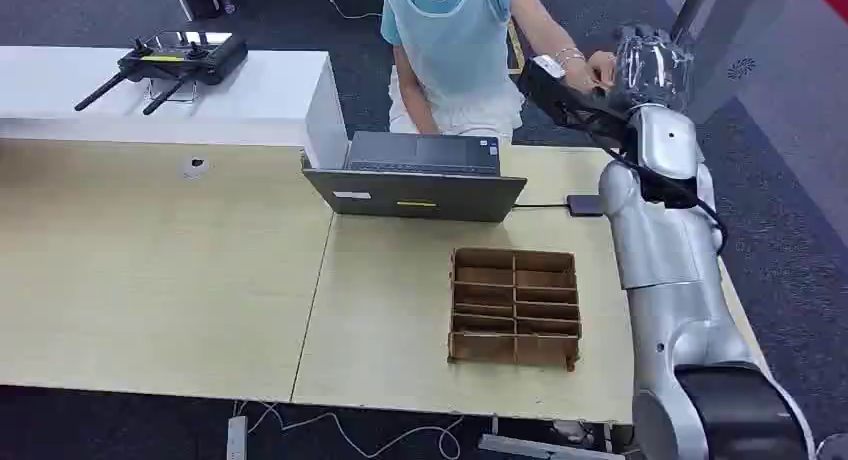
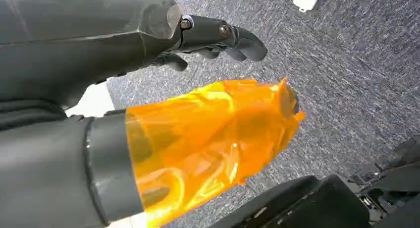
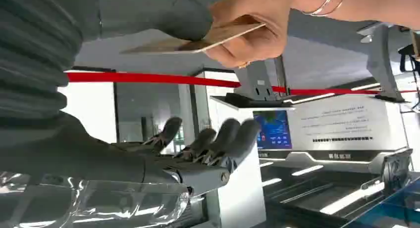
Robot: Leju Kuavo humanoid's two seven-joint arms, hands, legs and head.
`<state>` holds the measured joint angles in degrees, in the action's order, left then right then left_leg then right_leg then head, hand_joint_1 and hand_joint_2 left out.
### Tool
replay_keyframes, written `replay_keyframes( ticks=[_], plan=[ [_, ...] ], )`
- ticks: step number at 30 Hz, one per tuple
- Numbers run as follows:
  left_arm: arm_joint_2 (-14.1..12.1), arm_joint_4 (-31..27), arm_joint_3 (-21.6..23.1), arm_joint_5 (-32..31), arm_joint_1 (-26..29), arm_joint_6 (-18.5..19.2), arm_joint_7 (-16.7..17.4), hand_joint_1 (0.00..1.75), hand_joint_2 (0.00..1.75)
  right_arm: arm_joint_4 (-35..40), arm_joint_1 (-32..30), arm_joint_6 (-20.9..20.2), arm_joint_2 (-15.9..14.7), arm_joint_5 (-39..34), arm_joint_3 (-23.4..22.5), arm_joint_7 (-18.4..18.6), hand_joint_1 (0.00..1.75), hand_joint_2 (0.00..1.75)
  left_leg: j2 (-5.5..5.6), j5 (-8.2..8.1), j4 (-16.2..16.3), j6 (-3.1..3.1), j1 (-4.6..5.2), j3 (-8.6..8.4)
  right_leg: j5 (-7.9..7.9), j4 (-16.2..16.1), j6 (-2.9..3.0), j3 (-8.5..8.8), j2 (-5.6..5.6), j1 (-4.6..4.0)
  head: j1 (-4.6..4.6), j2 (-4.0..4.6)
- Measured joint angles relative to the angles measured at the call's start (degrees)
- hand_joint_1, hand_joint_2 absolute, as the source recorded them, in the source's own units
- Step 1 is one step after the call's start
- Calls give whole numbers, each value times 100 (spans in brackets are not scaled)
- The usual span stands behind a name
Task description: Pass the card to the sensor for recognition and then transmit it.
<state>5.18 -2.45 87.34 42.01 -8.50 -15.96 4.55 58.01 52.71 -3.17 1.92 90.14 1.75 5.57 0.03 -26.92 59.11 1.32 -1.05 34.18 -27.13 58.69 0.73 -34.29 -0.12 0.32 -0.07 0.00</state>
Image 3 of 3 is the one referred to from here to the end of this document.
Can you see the grey metal stand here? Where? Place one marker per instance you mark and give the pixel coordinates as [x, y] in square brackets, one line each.
[256, 82]
[380, 62]

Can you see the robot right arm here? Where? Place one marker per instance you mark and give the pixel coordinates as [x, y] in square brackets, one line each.
[32, 55]

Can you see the red barrier tape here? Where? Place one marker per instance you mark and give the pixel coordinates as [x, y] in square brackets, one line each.
[147, 78]

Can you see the clear plastic wrap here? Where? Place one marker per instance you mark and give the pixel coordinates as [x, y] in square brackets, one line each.
[115, 206]

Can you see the white kiosk with screen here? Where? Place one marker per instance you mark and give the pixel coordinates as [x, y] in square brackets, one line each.
[344, 121]

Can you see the thin silver bangle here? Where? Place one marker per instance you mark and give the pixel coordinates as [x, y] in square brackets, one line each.
[325, 3]
[339, 3]

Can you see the black stand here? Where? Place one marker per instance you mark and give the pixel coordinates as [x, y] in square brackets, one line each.
[408, 52]

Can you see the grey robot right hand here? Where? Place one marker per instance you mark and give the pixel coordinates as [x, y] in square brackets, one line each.
[82, 157]

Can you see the person's left hand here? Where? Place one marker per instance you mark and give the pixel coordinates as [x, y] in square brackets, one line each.
[262, 42]

